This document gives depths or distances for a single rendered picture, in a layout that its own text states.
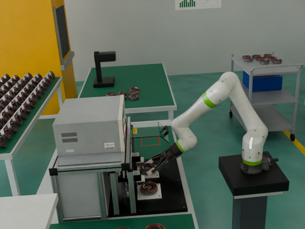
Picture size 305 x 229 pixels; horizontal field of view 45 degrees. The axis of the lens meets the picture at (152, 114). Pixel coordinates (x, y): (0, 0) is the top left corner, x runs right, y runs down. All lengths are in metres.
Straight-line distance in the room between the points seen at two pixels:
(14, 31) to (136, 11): 2.57
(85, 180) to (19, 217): 0.60
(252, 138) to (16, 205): 1.44
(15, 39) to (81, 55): 2.08
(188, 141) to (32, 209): 1.24
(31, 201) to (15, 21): 4.31
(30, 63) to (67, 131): 3.77
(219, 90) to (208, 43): 5.34
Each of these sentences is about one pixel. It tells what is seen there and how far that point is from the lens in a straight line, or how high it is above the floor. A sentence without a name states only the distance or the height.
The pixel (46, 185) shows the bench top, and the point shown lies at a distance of 2.66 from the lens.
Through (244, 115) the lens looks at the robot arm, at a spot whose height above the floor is 1.16.
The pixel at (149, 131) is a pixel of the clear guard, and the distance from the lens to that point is 2.49.
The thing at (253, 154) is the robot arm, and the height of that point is 0.97.
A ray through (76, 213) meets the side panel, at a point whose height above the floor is 0.80.
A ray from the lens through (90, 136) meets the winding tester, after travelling 2.11.
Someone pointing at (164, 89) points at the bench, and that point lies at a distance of 4.33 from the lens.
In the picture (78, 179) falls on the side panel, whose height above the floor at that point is 1.03.
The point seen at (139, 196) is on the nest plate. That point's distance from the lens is 2.34.
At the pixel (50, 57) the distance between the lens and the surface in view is 5.73.
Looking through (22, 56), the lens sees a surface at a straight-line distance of 5.83.
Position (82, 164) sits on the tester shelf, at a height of 1.11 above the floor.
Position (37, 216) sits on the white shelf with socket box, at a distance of 1.58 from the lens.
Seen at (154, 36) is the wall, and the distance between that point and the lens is 7.42.
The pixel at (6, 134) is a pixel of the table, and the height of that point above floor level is 0.81.
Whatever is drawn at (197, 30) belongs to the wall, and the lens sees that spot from 7.50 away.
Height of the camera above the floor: 2.10
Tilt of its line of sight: 22 degrees down
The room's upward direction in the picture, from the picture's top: 3 degrees counter-clockwise
